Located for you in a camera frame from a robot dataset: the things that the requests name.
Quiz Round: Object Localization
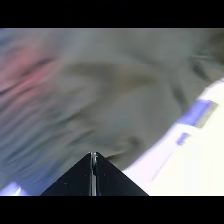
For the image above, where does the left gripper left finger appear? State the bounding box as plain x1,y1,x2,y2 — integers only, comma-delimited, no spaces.
41,152,94,197

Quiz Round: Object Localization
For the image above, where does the black garment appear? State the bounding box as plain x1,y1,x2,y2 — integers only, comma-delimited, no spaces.
0,28,224,197

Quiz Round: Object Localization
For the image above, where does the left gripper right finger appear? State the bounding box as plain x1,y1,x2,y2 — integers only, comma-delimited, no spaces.
95,152,150,197

